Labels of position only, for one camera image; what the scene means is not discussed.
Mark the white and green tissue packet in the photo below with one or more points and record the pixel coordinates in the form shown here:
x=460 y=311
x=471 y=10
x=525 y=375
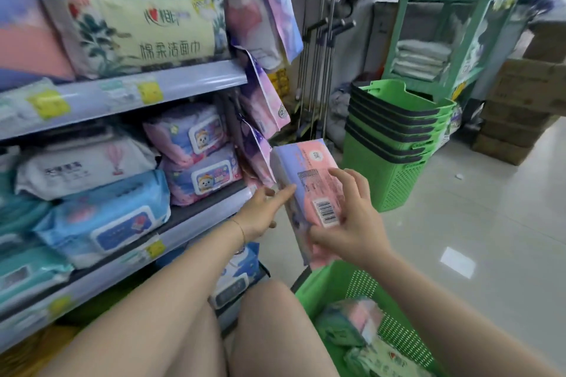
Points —
x=380 y=359

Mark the person's left thumb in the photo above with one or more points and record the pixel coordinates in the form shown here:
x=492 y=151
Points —
x=266 y=192

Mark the large hanging pink purple packet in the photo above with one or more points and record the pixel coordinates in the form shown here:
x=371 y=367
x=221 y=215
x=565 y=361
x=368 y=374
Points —
x=265 y=10

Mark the cream floral face towel packet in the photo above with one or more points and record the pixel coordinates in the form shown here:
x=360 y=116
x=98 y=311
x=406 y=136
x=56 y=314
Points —
x=141 y=32

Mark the person's right thumb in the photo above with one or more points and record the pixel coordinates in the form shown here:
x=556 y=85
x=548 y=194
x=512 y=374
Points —
x=326 y=234

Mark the light blue wet wipes pack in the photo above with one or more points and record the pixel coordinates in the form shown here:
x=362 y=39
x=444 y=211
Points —
x=101 y=222

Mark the grey cloth bundle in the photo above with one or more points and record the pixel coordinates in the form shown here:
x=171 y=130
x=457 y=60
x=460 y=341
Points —
x=339 y=116

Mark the yellow price label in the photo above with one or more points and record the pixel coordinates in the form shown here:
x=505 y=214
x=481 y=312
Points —
x=49 y=105
x=151 y=92
x=155 y=248
x=61 y=306

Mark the brown cardboard box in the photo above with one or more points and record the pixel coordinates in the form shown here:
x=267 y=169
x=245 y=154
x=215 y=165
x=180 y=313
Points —
x=528 y=85
x=499 y=149
x=513 y=125
x=546 y=43

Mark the green plastic shopping basket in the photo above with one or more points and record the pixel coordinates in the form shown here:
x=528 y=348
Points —
x=398 y=337

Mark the person's right hand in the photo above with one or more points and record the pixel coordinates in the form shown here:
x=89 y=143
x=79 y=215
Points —
x=360 y=231

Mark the pink and lilac soft packet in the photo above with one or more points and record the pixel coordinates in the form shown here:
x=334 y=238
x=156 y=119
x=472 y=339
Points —
x=31 y=41

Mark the bundle of metal mop poles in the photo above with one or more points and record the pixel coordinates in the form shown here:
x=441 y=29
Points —
x=325 y=45

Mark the blue and white wipes pack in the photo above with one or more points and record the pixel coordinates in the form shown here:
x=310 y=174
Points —
x=236 y=275

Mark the stack of green shopping baskets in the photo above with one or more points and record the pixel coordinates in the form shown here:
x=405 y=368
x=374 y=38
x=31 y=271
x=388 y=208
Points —
x=389 y=160

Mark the grey metal store shelf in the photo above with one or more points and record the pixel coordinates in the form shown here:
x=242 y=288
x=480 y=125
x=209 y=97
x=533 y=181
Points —
x=185 y=80

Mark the person's left hand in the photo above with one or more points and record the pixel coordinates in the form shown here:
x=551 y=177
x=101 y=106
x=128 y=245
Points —
x=256 y=217

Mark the person's left forearm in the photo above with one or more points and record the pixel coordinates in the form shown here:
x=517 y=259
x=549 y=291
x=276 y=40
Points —
x=154 y=297

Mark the pink and purple tissue packet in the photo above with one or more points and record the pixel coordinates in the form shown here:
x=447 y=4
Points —
x=309 y=186

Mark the white wet wipes pack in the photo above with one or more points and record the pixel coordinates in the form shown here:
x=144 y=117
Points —
x=84 y=164

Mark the person's right forearm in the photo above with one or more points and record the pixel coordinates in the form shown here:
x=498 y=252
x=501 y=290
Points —
x=451 y=323

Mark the teal wet wipes pack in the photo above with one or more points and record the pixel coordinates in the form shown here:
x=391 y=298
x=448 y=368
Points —
x=31 y=277
x=22 y=204

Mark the green plastic shelf rack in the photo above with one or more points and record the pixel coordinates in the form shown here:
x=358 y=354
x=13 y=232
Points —
x=442 y=1

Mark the green wrapped packet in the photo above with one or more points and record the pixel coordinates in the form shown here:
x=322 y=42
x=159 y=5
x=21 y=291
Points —
x=338 y=326

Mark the pink cartoon wet wipes pack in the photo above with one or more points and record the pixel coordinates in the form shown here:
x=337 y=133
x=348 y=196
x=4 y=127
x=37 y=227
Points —
x=185 y=131
x=199 y=178

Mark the person's right leg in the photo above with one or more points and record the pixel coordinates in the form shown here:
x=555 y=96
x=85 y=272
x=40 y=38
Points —
x=278 y=337

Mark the pink wrapped packet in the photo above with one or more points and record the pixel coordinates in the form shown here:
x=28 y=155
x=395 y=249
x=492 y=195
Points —
x=369 y=317

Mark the yellow packet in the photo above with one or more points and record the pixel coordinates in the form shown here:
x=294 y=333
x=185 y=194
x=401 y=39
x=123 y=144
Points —
x=35 y=350

